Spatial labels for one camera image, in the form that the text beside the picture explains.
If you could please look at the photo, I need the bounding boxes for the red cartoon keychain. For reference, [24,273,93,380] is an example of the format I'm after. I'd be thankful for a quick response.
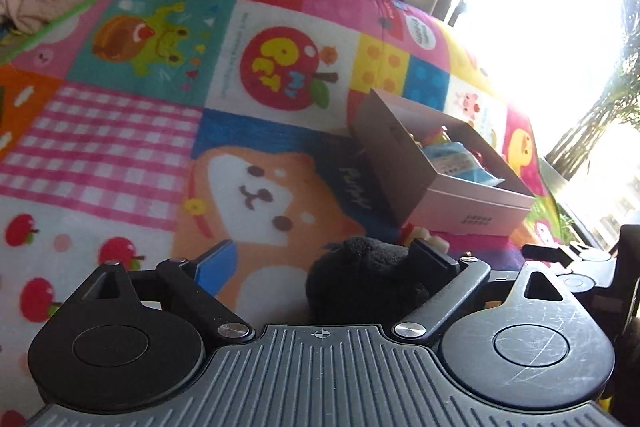
[399,223,450,254]

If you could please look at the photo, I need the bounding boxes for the black plush toy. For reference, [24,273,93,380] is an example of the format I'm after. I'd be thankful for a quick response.
[305,236,431,329]

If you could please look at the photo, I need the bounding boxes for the blue tissue pack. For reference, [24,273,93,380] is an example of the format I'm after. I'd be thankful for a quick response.
[422,142,503,187]

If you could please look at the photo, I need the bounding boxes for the red cartoon figure toy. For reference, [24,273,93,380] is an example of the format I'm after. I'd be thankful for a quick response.
[412,126,451,148]

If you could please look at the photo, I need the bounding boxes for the pink cardboard box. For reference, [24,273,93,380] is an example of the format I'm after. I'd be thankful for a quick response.
[352,90,535,236]

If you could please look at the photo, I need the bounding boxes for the colourful cartoon play mat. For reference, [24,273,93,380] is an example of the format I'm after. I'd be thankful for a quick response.
[1,0,561,426]

